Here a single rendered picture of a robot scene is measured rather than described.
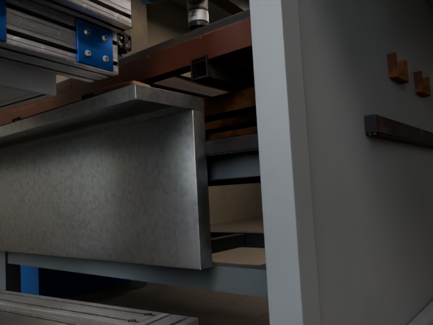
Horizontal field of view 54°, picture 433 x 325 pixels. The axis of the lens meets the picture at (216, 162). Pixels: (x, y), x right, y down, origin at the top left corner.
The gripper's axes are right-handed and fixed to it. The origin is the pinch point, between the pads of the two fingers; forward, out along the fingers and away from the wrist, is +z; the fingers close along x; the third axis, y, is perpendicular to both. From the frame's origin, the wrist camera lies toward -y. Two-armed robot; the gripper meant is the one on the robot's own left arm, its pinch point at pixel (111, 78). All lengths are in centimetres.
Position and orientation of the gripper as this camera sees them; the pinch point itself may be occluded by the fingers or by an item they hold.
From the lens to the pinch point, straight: 152.0
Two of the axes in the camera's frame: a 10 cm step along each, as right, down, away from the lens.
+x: 6.3, 0.2, 7.7
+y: 7.7, -0.8, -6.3
